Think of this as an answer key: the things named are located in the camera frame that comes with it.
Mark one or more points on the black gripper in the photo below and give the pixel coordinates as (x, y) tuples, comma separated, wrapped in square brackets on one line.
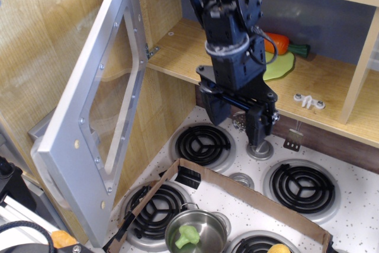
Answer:
[(255, 97)]

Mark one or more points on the grey toy microwave door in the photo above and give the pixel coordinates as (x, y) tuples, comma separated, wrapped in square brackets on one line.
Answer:
[(80, 155)]

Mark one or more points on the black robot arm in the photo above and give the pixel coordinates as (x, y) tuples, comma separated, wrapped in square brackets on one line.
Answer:
[(236, 46)]

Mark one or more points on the hanging toy skimmer spoon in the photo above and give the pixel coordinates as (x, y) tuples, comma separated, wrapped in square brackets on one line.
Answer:
[(239, 121)]

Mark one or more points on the back left stove burner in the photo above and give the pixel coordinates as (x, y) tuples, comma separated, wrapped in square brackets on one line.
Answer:
[(204, 144)]

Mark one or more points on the stove burner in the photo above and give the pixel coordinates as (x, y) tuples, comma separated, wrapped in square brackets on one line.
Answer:
[(258, 241), (204, 144), (304, 187), (147, 231)]

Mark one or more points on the grey stove knob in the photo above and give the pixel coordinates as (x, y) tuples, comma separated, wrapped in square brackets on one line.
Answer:
[(262, 152)]

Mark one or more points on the hanging toy spatula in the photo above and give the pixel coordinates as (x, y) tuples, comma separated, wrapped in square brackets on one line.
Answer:
[(294, 138)]

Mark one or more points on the small round stove knob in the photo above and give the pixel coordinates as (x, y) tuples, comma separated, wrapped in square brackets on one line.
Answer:
[(243, 179)]

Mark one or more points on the green toy plate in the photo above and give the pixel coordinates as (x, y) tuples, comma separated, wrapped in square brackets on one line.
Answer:
[(281, 66)]

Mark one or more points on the brown cardboard barrier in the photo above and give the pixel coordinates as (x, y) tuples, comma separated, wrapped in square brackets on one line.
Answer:
[(247, 195)]

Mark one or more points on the white door latch clip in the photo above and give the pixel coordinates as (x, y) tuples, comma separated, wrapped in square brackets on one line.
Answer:
[(307, 101)]

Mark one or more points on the black binder clip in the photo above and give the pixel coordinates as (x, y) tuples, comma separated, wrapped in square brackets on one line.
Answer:
[(188, 177)]

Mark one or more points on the orange toy carrot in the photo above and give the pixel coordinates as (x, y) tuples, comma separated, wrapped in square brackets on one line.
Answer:
[(281, 42)]

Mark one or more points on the back right stove burner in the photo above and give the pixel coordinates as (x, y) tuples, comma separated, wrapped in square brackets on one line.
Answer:
[(304, 187)]

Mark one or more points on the stainless steel pot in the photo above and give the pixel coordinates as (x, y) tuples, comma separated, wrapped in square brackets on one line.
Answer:
[(197, 230)]

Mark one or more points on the front right stove burner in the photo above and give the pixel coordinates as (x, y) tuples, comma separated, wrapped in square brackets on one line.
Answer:
[(258, 241)]

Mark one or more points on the green toy broccoli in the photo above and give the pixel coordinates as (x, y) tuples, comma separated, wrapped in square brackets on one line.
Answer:
[(189, 235)]

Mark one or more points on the yellow toy fruit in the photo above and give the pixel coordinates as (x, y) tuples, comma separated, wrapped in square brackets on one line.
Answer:
[(279, 248)]

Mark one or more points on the front left stove burner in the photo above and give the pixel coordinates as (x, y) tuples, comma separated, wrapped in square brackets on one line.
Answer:
[(147, 231)]

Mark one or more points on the orange toy food piece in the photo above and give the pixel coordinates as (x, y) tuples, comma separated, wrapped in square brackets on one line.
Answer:
[(62, 239)]

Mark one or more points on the grey wall phone holder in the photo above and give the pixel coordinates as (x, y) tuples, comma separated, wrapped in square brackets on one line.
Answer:
[(39, 129)]

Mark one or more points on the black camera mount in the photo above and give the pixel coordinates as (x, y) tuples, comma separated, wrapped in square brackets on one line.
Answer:
[(13, 185)]

